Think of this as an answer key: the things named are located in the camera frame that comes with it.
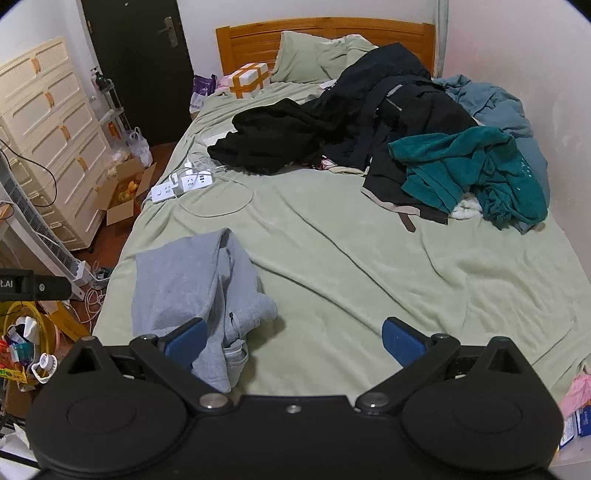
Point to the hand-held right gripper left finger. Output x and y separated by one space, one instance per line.
187 342

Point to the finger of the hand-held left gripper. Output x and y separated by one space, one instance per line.
41 287

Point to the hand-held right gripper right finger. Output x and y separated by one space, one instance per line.
401 342

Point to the grey sweatpants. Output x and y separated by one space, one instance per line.
175 281

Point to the yellow bin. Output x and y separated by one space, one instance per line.
39 318

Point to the light green bed sheet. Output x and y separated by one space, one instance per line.
332 258

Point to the cardboard box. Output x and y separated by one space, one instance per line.
120 210

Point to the cream drawer cabinet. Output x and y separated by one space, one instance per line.
55 138

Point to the white fluffy cloth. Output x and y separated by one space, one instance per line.
466 207

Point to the white patterned cloth strip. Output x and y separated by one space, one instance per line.
162 193

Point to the black pants beige trim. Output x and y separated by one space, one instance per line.
388 184

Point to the white power strip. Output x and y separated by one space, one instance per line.
196 181

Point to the white plastic bag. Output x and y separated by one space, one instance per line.
138 147

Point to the metal rack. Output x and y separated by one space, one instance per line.
113 106

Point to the blue white carton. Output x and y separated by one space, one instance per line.
577 427

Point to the pink patterned cloth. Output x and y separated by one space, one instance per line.
327 162

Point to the teal garment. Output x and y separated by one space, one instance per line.
461 157

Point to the dark pump bottle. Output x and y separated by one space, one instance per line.
101 79

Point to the black fleece sweater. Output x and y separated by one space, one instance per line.
272 138

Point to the dark door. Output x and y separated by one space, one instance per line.
138 69

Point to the purple bag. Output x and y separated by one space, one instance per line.
203 92

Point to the blue-grey blanket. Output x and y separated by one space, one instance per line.
489 101

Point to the dark jacket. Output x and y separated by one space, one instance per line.
383 74

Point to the white gift box orange ribbon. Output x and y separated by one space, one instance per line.
247 78

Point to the light green pillow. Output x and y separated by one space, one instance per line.
300 60

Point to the wooden headboard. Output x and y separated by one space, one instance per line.
258 41

